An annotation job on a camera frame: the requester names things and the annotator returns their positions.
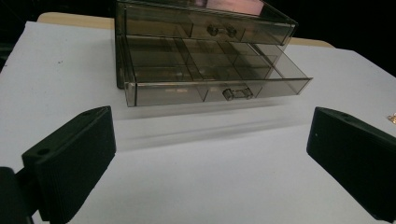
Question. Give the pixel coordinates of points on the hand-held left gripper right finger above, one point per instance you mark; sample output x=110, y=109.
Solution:
x=358, y=155

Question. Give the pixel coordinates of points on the smoky transparent drawer organizer box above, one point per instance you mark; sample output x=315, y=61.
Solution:
x=199, y=31

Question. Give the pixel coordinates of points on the white table cover sheet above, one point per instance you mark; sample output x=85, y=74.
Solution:
x=199, y=174

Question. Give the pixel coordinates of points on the smoky transparent closed drawer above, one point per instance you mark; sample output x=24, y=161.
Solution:
x=205, y=29

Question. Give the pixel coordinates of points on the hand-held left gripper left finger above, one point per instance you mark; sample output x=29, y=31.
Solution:
x=73, y=161

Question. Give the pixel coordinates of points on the small gold jewelry piece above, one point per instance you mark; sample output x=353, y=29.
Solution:
x=393, y=118

